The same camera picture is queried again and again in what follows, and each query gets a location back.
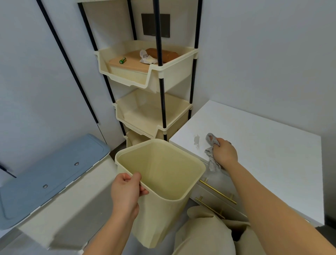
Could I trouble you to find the empty cream rack basket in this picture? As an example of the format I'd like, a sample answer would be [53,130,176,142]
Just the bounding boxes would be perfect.
[113,89,193,139]

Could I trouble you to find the person's right forearm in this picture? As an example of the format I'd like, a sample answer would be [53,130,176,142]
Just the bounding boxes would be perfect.
[224,161,336,255]

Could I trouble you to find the blue storage box lid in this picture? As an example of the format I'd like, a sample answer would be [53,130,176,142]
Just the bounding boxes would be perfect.
[0,133,111,230]

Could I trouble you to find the person's right hand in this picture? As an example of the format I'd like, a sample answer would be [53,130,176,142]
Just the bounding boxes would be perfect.
[212,138,239,170]

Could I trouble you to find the small black bar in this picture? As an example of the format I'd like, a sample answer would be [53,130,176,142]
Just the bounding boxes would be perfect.
[0,164,17,178]

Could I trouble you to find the black metal rack frame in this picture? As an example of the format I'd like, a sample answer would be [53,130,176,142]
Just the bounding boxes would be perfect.
[78,0,203,142]

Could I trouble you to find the beige trousers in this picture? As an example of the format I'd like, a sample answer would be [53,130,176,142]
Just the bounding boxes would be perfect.
[172,206,267,255]

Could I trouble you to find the white storage box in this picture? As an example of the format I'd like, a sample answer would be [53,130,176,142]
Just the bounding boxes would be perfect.
[18,154,124,250]

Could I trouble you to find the grey cleaning cloth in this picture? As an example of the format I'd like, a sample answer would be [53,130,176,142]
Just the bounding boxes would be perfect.
[204,133,223,173]

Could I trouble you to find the white drawer cabinet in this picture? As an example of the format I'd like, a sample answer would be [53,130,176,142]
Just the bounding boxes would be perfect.
[169,100,325,228]

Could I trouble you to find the person's left hand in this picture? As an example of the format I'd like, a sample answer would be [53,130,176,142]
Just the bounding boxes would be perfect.
[110,172,149,219]

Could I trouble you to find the white crumpled wrapper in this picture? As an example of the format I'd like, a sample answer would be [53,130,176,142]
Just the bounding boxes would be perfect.
[139,49,158,65]

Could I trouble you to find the person's left forearm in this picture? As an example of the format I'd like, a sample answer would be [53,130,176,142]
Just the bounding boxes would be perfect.
[83,208,140,255]

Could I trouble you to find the cream rack basket with board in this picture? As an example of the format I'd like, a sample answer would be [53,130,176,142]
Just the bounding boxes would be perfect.
[95,40,198,94]

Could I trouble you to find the light brown wooden board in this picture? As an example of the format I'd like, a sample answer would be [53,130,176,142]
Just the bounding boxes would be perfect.
[108,50,158,77]

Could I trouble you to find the cream plastic waste bin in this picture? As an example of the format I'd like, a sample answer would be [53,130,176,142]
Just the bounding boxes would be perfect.
[115,139,206,249]

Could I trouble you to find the dark grey wall plate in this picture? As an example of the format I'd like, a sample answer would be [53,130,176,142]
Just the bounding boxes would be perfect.
[141,13,170,38]

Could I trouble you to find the long black rod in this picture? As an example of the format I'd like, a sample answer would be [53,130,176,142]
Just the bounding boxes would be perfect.
[36,0,99,124]

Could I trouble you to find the gold drawer handle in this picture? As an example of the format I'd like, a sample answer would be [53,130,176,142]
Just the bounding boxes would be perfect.
[195,196,226,220]
[199,178,237,205]

